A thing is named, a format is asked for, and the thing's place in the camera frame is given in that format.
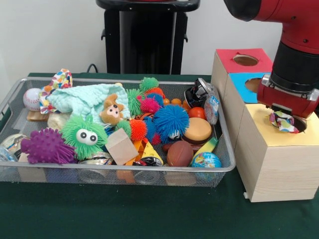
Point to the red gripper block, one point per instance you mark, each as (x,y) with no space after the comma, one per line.
(284,99)

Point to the colourful spotted cloth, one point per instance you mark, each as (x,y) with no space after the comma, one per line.
(60,78)
(284,123)

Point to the clear plastic bottle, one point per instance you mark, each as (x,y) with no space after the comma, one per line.
(211,108)

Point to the doll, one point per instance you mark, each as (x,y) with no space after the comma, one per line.
(111,111)

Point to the mint green knitted cloth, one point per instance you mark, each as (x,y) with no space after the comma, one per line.
(74,99)

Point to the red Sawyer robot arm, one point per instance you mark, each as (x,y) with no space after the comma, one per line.
(296,62)

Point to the wooden box with three holes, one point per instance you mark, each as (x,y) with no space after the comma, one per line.
(279,169)

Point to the shallow clear mesh bin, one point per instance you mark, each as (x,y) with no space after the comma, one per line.
(74,176)

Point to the black and red soda can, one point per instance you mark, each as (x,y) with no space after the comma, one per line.
(198,92)

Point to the small orange ball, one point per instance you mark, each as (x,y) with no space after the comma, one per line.
(197,113)

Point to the toy hamburger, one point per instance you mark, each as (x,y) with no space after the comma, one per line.
(199,130)

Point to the small globe ball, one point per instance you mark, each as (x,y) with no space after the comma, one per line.
(206,159)

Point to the blue spiky rubber ball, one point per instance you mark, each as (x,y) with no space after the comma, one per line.
(170,119)

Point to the small brown football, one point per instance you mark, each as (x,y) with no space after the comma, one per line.
(180,154)

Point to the plain wooden block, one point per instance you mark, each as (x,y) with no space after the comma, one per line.
(120,149)

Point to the dark green tablecloth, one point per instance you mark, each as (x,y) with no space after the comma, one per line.
(124,211)

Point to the green spiky toy with eyes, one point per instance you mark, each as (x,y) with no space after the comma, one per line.
(76,132)

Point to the purple spiky rubber toy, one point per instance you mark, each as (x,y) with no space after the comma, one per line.
(46,147)

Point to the white baseball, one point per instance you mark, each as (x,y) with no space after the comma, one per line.
(30,99)

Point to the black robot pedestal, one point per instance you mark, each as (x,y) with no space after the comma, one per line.
(147,37)

